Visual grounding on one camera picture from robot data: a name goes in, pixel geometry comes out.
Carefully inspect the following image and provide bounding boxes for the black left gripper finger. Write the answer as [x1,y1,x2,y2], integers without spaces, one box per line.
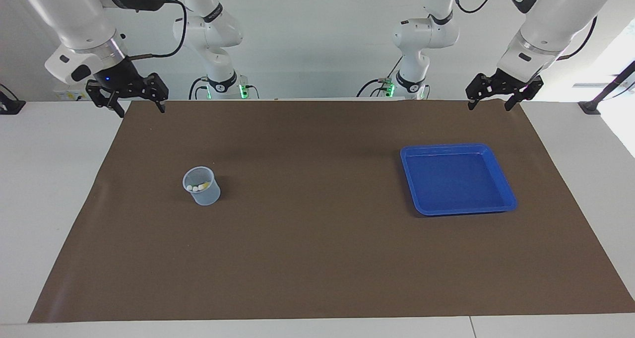
[465,73,493,111]
[505,76,544,112]

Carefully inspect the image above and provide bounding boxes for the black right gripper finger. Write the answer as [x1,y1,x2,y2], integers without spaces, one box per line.
[85,79,126,119]
[141,72,169,114]

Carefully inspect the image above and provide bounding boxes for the translucent plastic cup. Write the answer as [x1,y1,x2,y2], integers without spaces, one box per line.
[182,166,221,206]

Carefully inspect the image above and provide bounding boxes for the blue plastic tray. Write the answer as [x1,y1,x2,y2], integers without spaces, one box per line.
[400,143,518,216]

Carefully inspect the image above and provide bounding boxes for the black stand with pole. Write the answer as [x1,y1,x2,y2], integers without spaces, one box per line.
[578,60,635,115]

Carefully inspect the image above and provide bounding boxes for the black table clamp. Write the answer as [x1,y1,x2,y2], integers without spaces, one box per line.
[0,83,26,115]

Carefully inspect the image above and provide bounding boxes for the brown table mat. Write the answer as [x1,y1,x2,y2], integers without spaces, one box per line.
[28,100,635,324]

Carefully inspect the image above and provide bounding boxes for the black right base cable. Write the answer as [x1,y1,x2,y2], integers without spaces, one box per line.
[189,77,209,100]

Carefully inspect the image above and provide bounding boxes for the black base cable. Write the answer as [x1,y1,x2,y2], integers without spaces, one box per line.
[189,77,209,100]
[356,55,403,98]

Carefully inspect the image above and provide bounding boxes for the white wall socket box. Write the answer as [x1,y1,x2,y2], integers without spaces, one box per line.
[54,90,92,102]

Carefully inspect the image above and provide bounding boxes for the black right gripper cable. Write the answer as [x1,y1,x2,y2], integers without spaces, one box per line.
[127,0,188,61]

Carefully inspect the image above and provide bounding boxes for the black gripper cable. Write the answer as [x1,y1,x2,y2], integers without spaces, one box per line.
[446,0,598,62]
[127,0,188,61]

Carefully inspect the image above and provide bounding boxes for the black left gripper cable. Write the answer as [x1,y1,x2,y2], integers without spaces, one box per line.
[446,0,598,62]

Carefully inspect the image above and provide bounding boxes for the black left base cable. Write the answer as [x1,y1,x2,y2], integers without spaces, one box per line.
[356,55,403,98]

